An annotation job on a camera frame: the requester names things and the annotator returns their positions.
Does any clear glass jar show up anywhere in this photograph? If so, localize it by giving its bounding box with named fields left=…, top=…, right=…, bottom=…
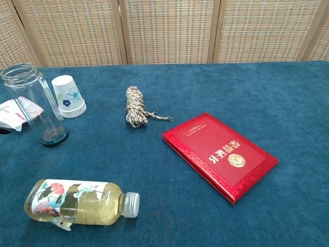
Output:
left=0, top=63, right=70, bottom=148

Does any white floral paper cup stack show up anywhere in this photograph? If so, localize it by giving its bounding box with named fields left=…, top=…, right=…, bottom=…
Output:
left=51, top=75, right=87, bottom=119

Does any plastic bottle yellow liquid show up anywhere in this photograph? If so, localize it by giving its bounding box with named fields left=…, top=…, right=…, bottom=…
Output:
left=24, top=179, right=141, bottom=232

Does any white tissue packet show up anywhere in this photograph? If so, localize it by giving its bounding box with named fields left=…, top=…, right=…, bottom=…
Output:
left=0, top=96, right=44, bottom=132

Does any woven folding screen panel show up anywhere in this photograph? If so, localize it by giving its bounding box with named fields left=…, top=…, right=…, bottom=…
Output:
left=213, top=0, right=329, bottom=64
left=0, top=0, right=41, bottom=70
left=118, top=0, right=222, bottom=65
left=300, top=7, right=329, bottom=62
left=12, top=0, right=128, bottom=68

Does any blue table mat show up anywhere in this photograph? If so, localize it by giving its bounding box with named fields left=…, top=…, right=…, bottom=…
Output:
left=0, top=60, right=329, bottom=247

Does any red certificate book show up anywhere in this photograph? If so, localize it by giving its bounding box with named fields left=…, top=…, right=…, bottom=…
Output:
left=161, top=112, right=280, bottom=205

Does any beige rope bundle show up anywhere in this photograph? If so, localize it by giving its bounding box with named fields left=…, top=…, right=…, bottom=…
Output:
left=125, top=85, right=173, bottom=129

